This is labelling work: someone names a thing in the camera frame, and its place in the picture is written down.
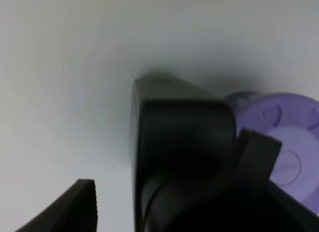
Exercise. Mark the dark green pump bottle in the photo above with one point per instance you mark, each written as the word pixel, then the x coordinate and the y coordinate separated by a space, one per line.
pixel 182 145

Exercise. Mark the purple lid round can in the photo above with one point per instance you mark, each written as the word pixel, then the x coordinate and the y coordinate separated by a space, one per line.
pixel 293 119

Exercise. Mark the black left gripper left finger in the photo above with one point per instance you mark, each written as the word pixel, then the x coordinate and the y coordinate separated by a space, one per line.
pixel 74 211

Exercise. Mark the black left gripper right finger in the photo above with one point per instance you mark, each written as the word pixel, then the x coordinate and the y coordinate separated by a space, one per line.
pixel 261 205

